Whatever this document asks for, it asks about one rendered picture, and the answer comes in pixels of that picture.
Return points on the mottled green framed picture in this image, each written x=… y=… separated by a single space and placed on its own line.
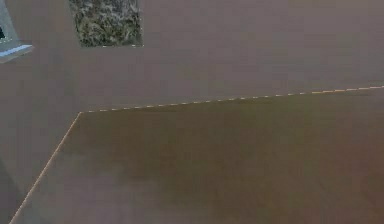
x=106 y=22

